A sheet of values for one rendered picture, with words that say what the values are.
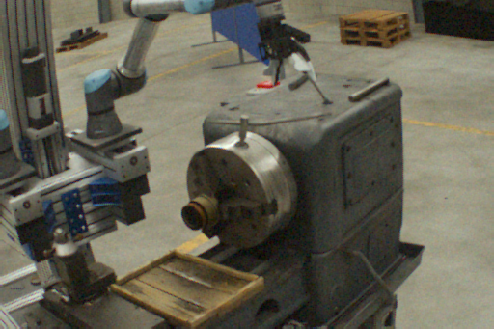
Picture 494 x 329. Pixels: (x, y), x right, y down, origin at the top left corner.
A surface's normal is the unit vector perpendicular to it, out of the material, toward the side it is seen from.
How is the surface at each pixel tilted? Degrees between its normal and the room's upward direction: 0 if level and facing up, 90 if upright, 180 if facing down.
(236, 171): 90
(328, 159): 89
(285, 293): 88
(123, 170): 90
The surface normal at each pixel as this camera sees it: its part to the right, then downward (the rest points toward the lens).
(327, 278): 0.76, 0.13
